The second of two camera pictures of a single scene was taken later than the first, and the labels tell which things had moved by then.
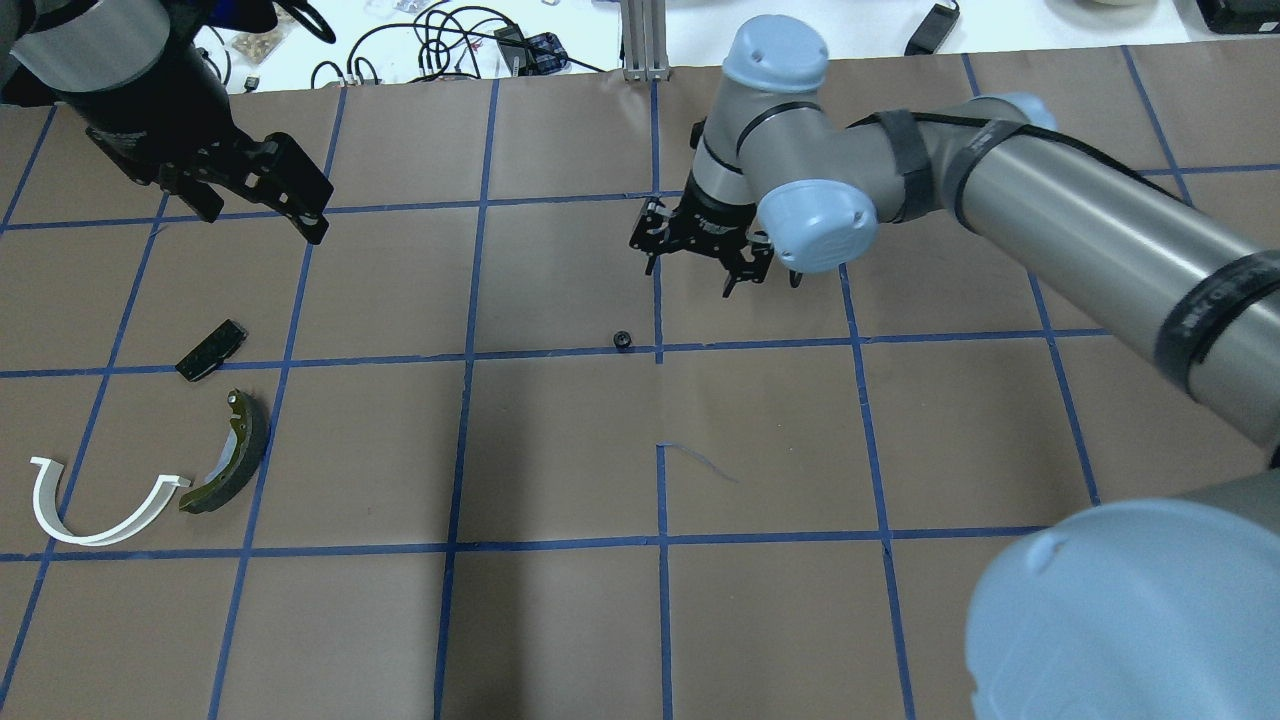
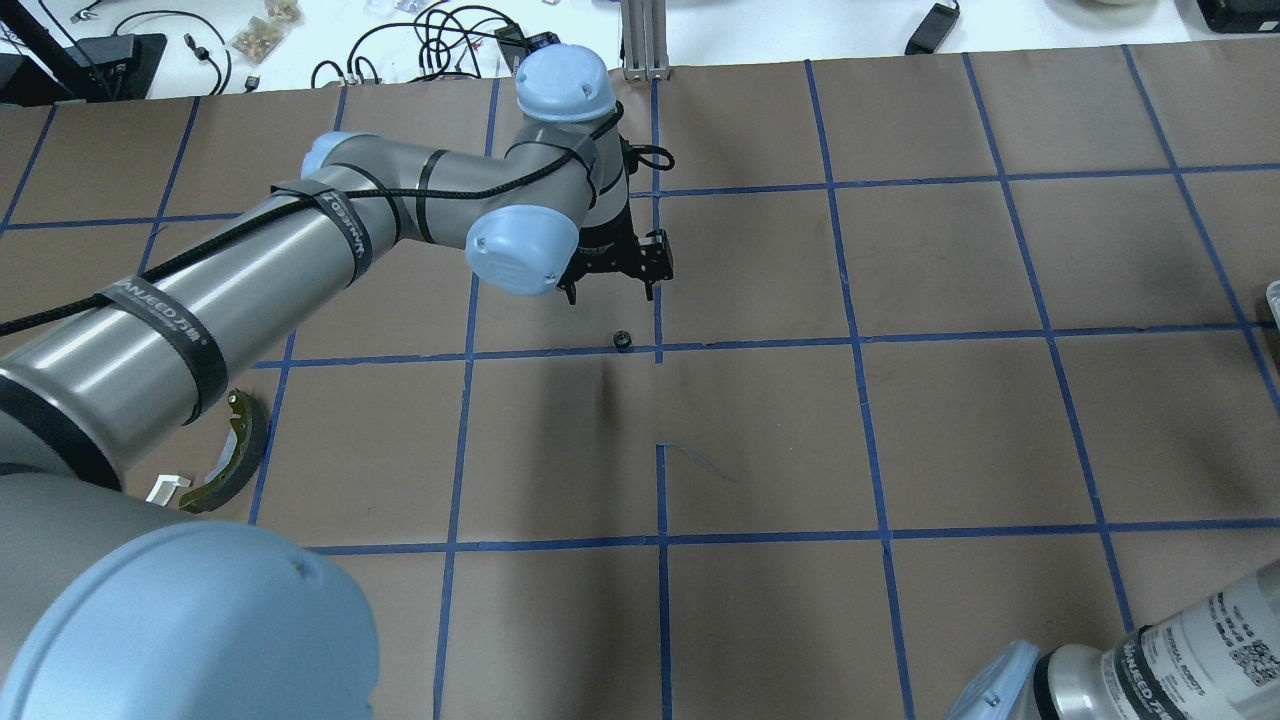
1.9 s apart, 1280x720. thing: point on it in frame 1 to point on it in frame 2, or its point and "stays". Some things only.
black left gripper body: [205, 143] to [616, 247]
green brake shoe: [239, 458] stays
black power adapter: [934, 31] stays
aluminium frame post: [644, 43] stays
